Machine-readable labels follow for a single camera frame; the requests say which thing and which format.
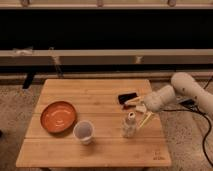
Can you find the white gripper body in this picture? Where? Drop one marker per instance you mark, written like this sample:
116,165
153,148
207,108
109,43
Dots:
140,107

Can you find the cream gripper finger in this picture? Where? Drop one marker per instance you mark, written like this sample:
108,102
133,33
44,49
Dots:
136,99
146,119

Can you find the clear plastic bottle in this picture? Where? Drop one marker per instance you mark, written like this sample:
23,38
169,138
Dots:
129,125

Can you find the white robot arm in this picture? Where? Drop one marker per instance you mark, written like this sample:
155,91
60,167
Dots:
181,84

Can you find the black and red phone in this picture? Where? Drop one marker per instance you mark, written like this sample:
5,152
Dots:
123,98

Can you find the translucent plastic cup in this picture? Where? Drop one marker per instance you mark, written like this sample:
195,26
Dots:
83,131

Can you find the wooden table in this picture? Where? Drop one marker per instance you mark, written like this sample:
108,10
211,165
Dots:
96,101

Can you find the orange plate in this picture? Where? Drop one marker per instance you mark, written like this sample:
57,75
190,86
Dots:
58,117

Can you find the grey metal rail beam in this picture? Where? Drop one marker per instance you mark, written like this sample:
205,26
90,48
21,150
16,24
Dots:
118,57

